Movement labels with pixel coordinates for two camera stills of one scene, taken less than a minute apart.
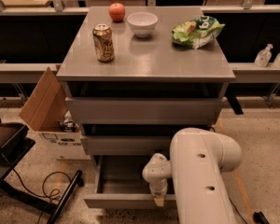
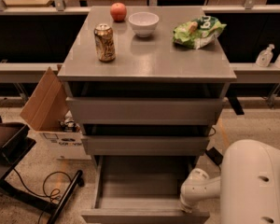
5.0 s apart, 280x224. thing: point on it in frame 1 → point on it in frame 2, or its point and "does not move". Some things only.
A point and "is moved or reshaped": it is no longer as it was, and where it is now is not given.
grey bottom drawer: [121, 185] is moved or reshaped
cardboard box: [46, 110] does not move
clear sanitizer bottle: [263, 56] does not move
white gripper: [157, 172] → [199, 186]
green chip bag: [196, 33] does not move
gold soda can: [104, 42] does not move
